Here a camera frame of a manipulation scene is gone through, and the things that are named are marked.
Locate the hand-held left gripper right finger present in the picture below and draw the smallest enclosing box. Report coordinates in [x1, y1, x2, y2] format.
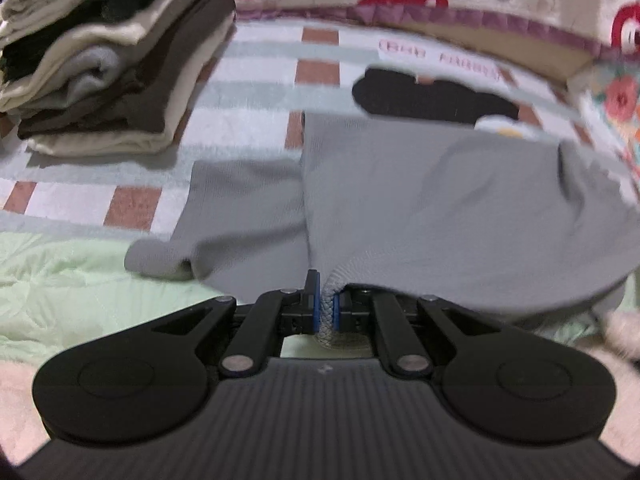
[331, 284, 502, 380]

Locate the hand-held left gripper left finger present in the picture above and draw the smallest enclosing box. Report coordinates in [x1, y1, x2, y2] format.
[150, 269, 322, 378]

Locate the grey ribbed garment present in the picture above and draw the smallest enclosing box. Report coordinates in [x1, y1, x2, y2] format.
[124, 112, 639, 354]

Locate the stack of folded clothes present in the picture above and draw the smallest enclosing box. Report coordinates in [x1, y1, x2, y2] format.
[0, 0, 237, 157]

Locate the light green blanket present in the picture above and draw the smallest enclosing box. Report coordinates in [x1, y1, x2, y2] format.
[0, 232, 601, 367]

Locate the white fluffy blanket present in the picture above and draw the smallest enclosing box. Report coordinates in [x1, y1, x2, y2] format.
[0, 307, 640, 466]

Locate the floral cloth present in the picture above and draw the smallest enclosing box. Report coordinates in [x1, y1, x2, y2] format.
[570, 54, 640, 187]

